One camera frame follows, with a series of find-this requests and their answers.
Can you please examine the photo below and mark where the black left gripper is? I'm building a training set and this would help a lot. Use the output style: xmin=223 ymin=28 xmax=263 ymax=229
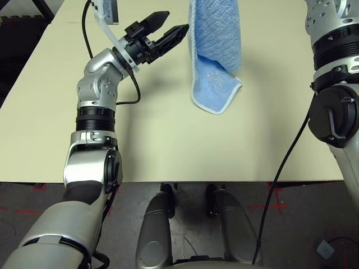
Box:
xmin=123 ymin=10 xmax=190 ymax=67

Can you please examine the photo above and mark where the light blue towel white trim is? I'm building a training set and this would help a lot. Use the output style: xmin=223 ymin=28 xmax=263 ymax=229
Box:
xmin=187 ymin=0 xmax=242 ymax=115

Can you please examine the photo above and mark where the black foam floor mat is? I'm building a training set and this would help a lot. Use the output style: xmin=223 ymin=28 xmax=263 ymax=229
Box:
xmin=0 ymin=15 xmax=48 ymax=29

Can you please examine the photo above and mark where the grey robot left leg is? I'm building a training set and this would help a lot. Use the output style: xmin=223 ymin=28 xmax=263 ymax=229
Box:
xmin=135 ymin=183 xmax=176 ymax=269

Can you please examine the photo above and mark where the grey robot leg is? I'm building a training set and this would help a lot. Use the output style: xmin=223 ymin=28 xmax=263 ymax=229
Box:
xmin=206 ymin=183 xmax=264 ymax=266
xmin=135 ymin=183 xmax=176 ymax=269

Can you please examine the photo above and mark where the grey robot right leg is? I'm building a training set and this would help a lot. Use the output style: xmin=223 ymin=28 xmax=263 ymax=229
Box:
xmin=206 ymin=183 xmax=264 ymax=266

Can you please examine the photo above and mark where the grey robot waist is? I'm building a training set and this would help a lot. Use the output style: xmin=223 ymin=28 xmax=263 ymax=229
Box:
xmin=171 ymin=253 xmax=264 ymax=269

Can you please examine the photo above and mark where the small blue-grey square floor object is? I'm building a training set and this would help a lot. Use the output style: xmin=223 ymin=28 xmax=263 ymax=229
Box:
xmin=316 ymin=239 xmax=333 ymax=258

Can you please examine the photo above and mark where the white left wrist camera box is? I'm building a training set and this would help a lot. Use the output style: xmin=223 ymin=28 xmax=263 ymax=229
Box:
xmin=91 ymin=0 xmax=140 ymax=74

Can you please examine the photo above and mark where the black left wrist camera cable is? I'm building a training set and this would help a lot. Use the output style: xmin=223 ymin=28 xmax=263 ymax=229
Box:
xmin=81 ymin=0 xmax=141 ymax=106

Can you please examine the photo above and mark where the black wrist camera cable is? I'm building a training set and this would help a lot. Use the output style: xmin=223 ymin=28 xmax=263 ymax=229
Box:
xmin=81 ymin=0 xmax=141 ymax=106
xmin=251 ymin=81 xmax=317 ymax=266

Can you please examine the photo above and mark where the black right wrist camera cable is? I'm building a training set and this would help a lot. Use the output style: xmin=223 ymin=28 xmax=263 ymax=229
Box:
xmin=251 ymin=81 xmax=317 ymax=266

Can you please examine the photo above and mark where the thin grey floor wire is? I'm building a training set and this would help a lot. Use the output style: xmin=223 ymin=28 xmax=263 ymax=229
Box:
xmin=183 ymin=236 xmax=197 ymax=253

